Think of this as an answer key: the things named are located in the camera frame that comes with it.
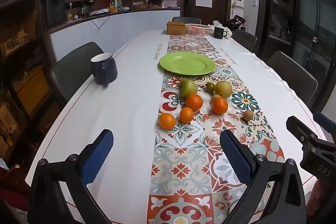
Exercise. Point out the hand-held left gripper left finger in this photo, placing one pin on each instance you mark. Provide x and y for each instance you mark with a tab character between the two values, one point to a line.
98	158

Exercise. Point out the white lower cabinets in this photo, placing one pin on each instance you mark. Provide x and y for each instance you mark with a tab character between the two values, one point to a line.
118	27

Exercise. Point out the wicker basket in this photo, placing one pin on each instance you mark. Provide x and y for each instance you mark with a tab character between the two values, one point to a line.
176	27

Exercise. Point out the pink plastic basket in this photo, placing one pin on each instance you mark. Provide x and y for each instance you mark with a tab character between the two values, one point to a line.
198	29

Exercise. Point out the dark red cloth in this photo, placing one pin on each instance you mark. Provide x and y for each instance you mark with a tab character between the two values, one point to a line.
13	182

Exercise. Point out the white wall intercom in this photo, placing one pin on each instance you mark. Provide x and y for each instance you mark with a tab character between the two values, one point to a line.
239	1

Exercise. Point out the black mug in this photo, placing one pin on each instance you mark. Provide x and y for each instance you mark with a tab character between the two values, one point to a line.
219	32

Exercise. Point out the brown kiwi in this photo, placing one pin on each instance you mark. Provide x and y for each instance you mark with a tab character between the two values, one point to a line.
247	115

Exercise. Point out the person's right hand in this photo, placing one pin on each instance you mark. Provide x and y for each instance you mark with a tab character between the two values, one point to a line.
321	195

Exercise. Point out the green plate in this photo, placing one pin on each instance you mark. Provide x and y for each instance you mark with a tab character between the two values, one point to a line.
187	64

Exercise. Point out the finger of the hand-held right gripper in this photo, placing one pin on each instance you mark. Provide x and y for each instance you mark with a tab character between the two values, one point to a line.
326	123
302	133

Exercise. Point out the door lock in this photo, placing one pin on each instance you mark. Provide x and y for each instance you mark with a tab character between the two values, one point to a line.
186	1

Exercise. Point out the grey chair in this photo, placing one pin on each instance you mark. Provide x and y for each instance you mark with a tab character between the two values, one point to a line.
186	19
244	39
291	71
76	66

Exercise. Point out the glass kettle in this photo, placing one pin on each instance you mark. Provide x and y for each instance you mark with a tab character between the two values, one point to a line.
85	10

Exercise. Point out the navy blue mug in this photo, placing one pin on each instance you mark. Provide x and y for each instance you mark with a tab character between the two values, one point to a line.
103	69

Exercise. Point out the orange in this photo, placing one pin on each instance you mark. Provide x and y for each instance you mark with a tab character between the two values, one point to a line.
186	114
194	102
220	105
167	121

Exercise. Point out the green apple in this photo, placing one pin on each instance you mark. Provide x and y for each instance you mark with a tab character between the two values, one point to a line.
188	87

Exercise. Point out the dark wooden shelf unit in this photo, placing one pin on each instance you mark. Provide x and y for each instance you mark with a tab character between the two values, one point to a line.
23	56

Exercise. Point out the patterned table runner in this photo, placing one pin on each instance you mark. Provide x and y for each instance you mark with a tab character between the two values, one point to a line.
183	161

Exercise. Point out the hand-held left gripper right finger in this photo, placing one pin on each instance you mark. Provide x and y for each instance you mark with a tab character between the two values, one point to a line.
236	158

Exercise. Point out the small green fruit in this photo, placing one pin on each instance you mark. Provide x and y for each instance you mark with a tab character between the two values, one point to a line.
210	87

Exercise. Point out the wooden tray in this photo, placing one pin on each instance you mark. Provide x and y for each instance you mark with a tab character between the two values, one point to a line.
140	6

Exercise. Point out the glass sliding door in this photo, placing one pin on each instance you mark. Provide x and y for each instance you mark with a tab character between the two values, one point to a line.
309	29

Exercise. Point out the yellow pear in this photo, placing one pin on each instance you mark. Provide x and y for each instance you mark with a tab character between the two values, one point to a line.
223	88

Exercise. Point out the white crumpled cloth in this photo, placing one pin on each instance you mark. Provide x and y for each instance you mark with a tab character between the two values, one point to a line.
216	23

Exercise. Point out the small tan fruit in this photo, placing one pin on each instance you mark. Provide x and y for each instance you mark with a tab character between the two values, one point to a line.
216	96

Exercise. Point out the black water dispenser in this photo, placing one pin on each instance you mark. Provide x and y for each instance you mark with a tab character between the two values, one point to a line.
55	8

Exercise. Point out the dark bag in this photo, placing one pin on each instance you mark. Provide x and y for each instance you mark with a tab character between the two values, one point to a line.
239	22

